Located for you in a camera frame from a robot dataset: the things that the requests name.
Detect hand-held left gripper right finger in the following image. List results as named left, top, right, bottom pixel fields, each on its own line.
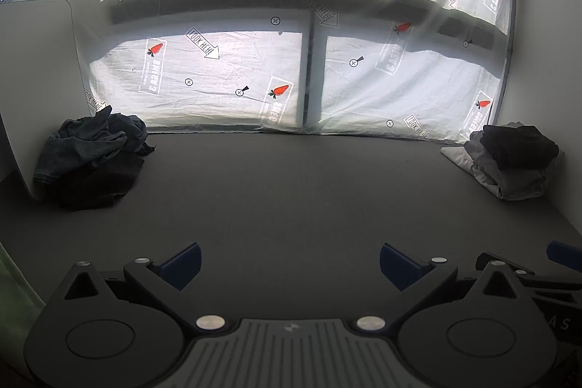
left=355, top=243, right=530, bottom=332

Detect blue denim jeans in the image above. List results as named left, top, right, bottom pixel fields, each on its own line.
left=34, top=105, right=158, bottom=189

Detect white printed curtain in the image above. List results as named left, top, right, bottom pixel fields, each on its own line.
left=0, top=0, right=520, bottom=144

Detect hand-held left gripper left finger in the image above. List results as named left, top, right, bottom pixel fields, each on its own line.
left=58, top=243, right=227, bottom=332

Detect folded grey garment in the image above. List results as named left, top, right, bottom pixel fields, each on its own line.
left=464, top=122, right=567, bottom=201

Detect white board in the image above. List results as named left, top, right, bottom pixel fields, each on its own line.
left=0, top=0, right=88, bottom=201

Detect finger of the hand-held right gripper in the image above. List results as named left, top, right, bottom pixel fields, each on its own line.
left=475, top=252, right=538, bottom=278
left=546, top=240, right=582, bottom=280

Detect folded black garment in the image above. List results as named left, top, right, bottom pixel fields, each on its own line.
left=481, top=124, right=560, bottom=171

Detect folded white garment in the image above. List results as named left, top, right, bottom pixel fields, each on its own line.
left=440, top=145, right=483, bottom=182

